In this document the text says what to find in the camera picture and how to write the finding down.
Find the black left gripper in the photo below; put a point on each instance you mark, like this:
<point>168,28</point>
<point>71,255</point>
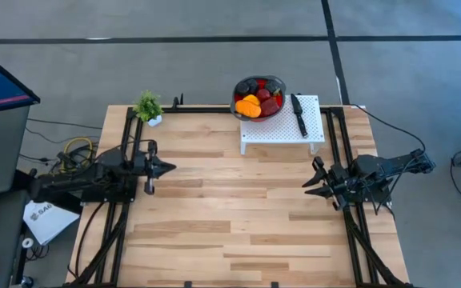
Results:
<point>150,176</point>

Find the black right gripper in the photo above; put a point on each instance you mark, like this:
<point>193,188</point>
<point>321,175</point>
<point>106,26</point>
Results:
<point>336,182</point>

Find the black kitchen knife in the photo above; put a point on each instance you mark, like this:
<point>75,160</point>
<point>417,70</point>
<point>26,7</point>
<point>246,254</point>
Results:
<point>297,112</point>

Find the large dark red toy fruit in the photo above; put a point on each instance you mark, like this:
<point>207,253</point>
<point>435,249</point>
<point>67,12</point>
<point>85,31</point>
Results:
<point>269,107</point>

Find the large orange toy fruit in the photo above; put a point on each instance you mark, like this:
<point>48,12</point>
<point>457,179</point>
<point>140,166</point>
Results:
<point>247,109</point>

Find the dark green toy avocado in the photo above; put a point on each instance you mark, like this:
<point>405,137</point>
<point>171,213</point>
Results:
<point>272,87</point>

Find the yellow toy pepper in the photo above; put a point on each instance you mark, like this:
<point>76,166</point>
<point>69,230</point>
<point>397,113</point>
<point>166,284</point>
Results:
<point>251,99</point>

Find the dark round toy fruit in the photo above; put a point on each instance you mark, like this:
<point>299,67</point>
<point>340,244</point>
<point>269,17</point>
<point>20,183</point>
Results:
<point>241,88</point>

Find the dark purple toy cabbage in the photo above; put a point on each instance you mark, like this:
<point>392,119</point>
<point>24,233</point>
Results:
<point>251,85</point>

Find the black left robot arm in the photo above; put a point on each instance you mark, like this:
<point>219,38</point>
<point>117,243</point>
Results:
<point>82,180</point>

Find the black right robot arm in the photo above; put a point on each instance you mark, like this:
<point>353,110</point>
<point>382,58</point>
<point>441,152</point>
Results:
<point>390,168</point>

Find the small potted green plant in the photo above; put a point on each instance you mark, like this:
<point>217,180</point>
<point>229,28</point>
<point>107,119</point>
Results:
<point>148,108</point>

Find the black table clamp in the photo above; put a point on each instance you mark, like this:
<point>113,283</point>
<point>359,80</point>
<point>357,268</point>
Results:
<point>178,102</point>

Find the white perforated riser shelf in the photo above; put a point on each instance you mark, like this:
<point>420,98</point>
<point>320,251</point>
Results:
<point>278,128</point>

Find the red collapsible colander bowl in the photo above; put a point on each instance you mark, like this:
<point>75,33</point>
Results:
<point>282,94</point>

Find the white paper booklet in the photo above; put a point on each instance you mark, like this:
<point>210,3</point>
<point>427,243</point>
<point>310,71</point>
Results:
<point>48,220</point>

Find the white tape roll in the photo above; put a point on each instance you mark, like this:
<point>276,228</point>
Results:
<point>27,242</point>

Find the black side desk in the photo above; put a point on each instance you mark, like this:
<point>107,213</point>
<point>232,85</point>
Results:
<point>2,248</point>

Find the black aluminium table frame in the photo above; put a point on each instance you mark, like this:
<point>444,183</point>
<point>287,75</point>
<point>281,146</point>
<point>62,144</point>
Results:
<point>132,128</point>

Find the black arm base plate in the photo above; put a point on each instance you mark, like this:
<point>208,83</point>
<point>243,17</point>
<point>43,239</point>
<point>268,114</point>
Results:
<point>106,197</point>
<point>380,198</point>

